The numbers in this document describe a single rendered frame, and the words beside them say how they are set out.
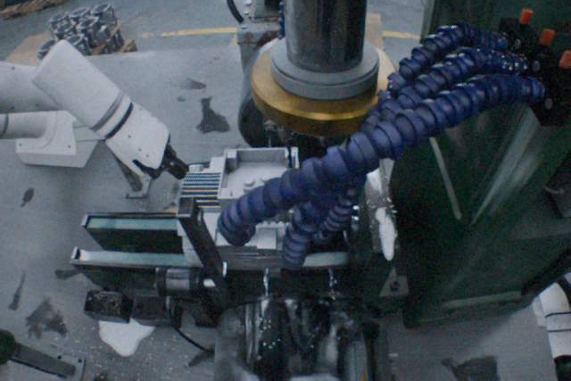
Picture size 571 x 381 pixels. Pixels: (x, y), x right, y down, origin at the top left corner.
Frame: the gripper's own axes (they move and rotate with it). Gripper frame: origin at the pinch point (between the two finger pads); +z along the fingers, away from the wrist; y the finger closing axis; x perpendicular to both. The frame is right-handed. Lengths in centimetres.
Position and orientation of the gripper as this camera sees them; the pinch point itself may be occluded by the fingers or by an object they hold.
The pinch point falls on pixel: (177, 169)
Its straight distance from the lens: 69.5
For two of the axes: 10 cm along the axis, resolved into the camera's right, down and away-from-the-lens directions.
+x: 8.4, -3.5, -4.1
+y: 0.0, 7.6, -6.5
